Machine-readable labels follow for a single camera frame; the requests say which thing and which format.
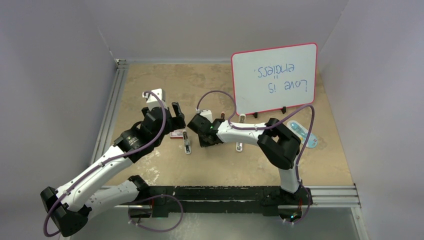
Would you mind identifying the red staple box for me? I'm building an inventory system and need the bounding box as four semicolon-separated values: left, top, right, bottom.
169;130;184;139

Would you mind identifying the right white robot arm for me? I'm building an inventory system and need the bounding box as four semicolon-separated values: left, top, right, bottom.
187;114;301;204

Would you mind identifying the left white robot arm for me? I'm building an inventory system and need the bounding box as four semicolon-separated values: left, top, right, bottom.
40;101;186;237

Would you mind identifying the red-framed whiteboard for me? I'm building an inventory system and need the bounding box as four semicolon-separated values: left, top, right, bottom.
230;42;318;115

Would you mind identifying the blue patterned oval case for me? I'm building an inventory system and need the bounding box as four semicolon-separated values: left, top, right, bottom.
286;120;318;149

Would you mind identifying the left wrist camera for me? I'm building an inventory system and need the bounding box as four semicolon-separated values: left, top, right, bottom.
142;88;168;110

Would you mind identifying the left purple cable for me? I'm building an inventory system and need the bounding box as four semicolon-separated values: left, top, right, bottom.
43;91;168;238

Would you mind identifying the purple cable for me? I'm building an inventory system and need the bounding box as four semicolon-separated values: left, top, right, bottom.
43;91;168;238
196;90;316;226

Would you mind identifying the aluminium frame rail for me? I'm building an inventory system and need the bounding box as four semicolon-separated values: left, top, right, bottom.
89;59;130;164

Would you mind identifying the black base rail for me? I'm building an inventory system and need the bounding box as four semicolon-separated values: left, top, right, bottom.
128;185;313;221

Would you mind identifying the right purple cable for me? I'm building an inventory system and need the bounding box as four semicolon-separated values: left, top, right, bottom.
196;90;316;226

